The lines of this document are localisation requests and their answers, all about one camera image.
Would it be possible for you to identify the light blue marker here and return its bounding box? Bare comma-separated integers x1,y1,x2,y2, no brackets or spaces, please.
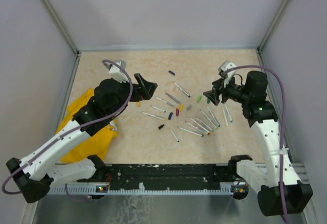
222,104,233,126

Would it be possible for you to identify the grey slotted cable duct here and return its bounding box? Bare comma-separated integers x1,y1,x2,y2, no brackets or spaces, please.
50,184,238,196

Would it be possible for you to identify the blue cap long marker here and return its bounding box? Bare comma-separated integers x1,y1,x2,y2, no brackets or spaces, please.
173,82,191,98

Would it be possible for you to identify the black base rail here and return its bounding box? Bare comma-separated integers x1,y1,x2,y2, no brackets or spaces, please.
78,164,241,191

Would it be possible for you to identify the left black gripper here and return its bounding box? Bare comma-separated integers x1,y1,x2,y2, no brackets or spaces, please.
108,72,156,118

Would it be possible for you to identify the yellow cap white marker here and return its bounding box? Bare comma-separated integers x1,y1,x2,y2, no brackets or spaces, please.
196,117,213,133

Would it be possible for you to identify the blue cap yellow end marker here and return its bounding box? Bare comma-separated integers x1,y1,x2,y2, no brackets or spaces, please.
150,105,167,113

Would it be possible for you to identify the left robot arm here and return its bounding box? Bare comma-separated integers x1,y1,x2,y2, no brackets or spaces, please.
6,73,158,204

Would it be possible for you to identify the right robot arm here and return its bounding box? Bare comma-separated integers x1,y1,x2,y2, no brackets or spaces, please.
204,71,313,216

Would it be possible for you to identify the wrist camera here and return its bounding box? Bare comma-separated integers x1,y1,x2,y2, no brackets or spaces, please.
218,60,237,87
108,60,128,83

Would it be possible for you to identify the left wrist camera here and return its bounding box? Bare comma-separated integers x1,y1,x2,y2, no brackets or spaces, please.
108,60,128,83

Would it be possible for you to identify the green end marker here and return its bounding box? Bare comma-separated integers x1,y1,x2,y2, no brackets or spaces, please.
200,109,218,129

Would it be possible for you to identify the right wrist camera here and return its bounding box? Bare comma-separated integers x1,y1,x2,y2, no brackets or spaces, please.
218,60,237,87

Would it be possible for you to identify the yellow snoopy t-shirt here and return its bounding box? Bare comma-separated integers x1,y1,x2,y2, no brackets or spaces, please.
56,88,120,163

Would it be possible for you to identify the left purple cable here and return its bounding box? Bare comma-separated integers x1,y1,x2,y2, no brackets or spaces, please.
2,59,133,201

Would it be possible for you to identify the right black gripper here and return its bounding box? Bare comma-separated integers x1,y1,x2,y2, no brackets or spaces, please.
203,74,250,105

